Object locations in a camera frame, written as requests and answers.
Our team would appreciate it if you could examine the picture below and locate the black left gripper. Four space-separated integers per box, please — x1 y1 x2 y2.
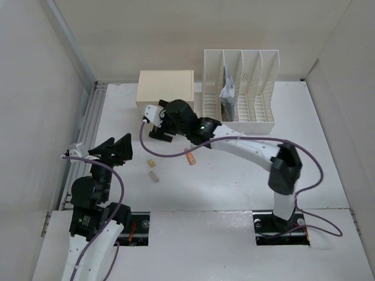
83 132 132 201

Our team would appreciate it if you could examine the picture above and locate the small tan eraser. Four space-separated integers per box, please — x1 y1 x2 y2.
147 159 155 167

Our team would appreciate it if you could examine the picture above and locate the orange highlighter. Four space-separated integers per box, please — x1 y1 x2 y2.
184 148 196 166

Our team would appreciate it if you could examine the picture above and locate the grey eraser block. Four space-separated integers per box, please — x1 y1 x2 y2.
149 171 159 183

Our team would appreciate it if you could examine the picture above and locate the beige wooden drawer cabinet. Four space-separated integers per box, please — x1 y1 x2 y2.
136 70 195 113

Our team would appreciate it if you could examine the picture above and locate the grey setup guide booklet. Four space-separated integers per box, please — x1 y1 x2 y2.
219 64 236 122

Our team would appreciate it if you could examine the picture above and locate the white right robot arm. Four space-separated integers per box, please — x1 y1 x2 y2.
143 100 302 231

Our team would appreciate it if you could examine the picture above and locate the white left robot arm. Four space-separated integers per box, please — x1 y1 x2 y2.
61 133 133 280

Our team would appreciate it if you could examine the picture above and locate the white plastic file organizer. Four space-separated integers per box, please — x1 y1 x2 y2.
200 49 279 135

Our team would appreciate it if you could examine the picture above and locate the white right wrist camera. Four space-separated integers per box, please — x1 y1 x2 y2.
142 104 162 128

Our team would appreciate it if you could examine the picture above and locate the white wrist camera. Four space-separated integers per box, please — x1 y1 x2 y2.
142 104 162 128
61 142 89 159

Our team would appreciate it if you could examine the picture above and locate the aluminium frame rail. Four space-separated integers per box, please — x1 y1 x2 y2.
57 82 107 211

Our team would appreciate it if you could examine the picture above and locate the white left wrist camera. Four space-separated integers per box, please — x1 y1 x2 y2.
61 142 89 159

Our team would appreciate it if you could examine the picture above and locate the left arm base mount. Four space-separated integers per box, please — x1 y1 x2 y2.
116 212 151 246

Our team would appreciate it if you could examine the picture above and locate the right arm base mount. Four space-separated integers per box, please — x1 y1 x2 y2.
253 210 310 246

